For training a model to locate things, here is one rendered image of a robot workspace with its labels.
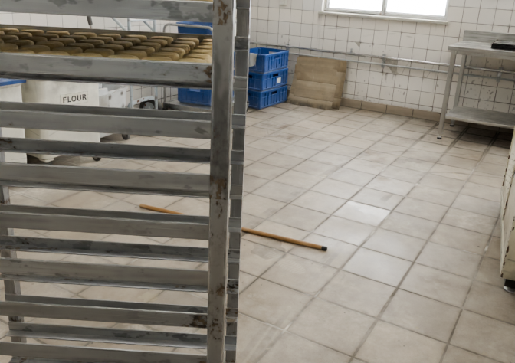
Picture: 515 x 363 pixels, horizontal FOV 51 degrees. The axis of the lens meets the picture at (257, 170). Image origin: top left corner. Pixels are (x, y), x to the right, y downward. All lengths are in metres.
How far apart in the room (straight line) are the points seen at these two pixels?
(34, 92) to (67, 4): 2.98
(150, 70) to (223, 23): 0.14
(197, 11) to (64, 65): 0.22
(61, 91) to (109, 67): 3.04
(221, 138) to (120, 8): 0.24
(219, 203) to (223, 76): 0.20
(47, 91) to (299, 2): 3.61
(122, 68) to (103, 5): 0.09
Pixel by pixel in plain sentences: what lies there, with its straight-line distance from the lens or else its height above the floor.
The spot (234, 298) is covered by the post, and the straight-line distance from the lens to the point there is 1.48.
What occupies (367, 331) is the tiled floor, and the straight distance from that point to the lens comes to 2.38.
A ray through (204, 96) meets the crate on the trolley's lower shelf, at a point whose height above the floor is 0.28.
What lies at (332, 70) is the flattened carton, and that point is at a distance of 6.28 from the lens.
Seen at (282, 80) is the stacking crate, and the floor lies 0.26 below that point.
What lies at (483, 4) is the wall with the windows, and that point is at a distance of 5.96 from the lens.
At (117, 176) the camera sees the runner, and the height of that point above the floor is 1.05.
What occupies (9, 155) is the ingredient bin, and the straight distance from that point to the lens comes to 3.74.
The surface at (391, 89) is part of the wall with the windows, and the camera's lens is 6.23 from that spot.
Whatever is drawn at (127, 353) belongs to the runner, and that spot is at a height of 0.70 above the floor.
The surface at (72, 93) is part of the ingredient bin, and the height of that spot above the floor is 0.56.
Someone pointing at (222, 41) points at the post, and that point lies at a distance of 0.79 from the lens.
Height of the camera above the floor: 1.37
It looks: 20 degrees down
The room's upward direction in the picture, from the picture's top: 3 degrees clockwise
